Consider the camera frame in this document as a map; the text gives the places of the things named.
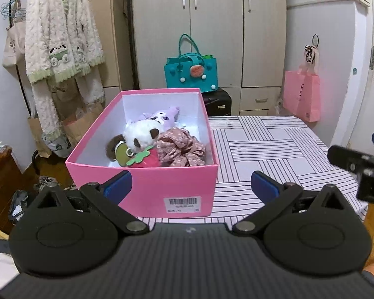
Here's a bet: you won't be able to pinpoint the teal felt handbag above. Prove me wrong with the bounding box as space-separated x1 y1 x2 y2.
164 34 219 93

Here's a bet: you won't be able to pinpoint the pink floral scrunchie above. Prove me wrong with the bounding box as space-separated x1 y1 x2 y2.
156 127 207 168

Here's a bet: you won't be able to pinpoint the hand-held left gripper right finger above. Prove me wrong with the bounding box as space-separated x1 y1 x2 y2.
232 171 359 237

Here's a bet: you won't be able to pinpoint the white fuzzy jacket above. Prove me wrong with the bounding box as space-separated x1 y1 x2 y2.
25 0 105 84

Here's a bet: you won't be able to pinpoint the blue clothes hangers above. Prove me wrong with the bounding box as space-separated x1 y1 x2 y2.
0 0 30 19

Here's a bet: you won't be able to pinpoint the pink shopping bag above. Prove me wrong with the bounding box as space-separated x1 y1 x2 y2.
283 46 321 123

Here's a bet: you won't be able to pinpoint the patterned slipper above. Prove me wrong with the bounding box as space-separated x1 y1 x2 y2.
34 176 64 192

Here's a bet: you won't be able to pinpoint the white panda plush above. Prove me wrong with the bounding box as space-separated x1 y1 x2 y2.
106 119 164 159

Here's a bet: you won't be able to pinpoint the canvas tote bag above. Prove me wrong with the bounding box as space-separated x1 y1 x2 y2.
2 0 27 77

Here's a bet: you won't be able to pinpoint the black floor bag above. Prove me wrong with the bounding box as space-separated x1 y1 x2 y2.
9 190 30 225

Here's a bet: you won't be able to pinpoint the black suitcase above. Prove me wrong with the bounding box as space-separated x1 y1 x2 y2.
201 88 232 117

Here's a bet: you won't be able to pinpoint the green avocado plush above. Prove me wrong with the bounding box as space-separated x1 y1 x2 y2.
114 142 134 166

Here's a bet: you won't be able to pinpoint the striped tablecloth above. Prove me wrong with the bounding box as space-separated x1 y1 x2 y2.
134 116 367 225

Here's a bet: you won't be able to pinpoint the white refrigerator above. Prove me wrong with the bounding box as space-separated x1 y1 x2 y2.
285 0 373 150

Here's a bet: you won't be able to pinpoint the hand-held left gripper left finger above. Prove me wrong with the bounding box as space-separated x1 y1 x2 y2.
28 170 150 235

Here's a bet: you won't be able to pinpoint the purple plush toy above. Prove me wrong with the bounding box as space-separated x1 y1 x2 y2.
126 106 180 131

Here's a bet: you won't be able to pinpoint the beige wardrobe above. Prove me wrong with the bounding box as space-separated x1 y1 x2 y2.
129 0 287 117

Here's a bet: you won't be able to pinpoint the pink cardboard box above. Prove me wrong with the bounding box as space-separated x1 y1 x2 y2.
65 88 219 218

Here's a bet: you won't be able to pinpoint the strawberry plush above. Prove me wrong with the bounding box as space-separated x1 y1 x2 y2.
126 145 161 168

